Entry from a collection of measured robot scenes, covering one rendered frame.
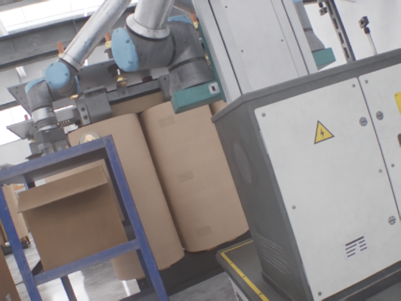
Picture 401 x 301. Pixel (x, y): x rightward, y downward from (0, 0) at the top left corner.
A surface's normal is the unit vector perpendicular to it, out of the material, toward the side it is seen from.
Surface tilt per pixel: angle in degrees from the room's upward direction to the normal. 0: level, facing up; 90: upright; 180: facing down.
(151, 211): 90
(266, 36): 90
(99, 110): 90
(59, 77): 93
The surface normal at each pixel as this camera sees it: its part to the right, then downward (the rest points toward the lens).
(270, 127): 0.15, -0.04
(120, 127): 0.42, -0.14
